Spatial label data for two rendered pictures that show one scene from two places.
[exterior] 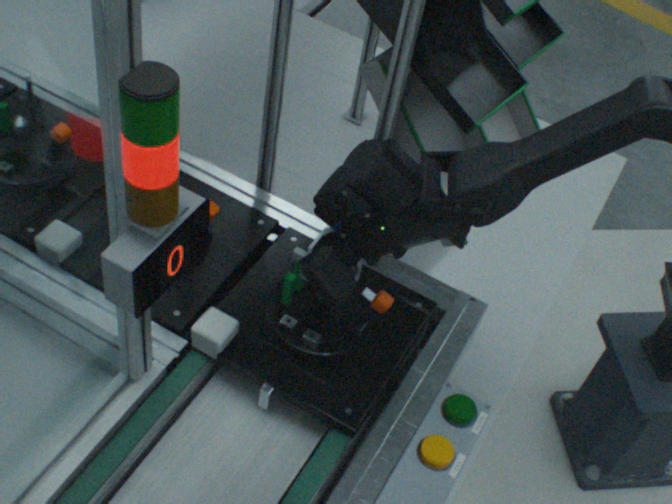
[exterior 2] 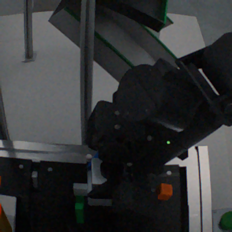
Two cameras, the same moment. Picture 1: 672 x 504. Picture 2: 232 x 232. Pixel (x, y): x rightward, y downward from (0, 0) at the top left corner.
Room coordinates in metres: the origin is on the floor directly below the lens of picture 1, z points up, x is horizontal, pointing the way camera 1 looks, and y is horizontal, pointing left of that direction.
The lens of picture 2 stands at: (0.37, 0.13, 1.60)
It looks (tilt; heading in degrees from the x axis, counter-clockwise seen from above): 48 degrees down; 337
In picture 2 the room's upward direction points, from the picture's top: 3 degrees clockwise
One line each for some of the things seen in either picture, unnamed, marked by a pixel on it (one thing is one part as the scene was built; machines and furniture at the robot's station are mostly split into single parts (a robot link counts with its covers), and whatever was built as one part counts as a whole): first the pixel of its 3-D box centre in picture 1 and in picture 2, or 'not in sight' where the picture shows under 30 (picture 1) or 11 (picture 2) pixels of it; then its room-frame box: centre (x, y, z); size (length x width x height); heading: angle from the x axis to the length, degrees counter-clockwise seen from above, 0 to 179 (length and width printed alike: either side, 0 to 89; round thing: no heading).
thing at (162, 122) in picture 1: (149, 107); not in sight; (0.56, 0.18, 1.38); 0.05 x 0.05 x 0.05
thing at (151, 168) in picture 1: (150, 150); not in sight; (0.56, 0.18, 1.33); 0.05 x 0.05 x 0.05
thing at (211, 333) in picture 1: (214, 333); not in sight; (0.63, 0.13, 0.97); 0.05 x 0.05 x 0.04; 69
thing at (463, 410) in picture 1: (459, 410); (229, 222); (0.60, -0.20, 0.96); 0.04 x 0.04 x 0.02
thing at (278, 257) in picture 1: (318, 323); (108, 223); (0.69, 0.00, 0.96); 0.24 x 0.24 x 0.02; 69
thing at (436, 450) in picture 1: (436, 452); not in sight; (0.54, -0.17, 0.96); 0.04 x 0.04 x 0.02
